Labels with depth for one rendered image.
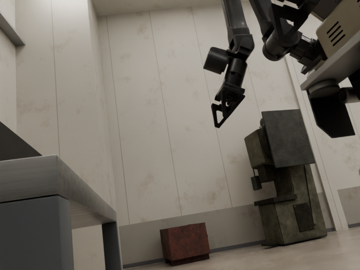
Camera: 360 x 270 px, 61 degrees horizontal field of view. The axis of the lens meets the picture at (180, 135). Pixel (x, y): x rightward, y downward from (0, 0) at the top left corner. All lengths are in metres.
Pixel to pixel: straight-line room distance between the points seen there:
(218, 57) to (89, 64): 6.17
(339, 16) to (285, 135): 5.75
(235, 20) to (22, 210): 0.89
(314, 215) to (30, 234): 6.79
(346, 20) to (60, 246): 0.85
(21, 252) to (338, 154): 8.48
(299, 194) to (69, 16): 6.33
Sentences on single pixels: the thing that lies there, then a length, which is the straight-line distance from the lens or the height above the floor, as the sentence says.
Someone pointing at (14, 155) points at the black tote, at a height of 0.87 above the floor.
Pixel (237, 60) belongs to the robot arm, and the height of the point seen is 1.17.
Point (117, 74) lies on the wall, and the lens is 8.29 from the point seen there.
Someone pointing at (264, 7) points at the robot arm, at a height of 1.35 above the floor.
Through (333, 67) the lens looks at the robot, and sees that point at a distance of 0.81.
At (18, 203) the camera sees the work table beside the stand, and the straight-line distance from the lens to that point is 0.24.
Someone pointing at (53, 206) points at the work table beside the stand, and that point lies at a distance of 0.24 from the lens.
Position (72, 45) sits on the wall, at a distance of 7.34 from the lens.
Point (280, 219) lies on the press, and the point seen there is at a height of 0.50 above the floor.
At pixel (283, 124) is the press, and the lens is 6.70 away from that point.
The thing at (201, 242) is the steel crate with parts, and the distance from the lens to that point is 6.22.
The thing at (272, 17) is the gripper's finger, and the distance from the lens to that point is 0.58.
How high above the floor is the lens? 0.74
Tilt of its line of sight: 16 degrees up
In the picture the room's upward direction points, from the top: 10 degrees counter-clockwise
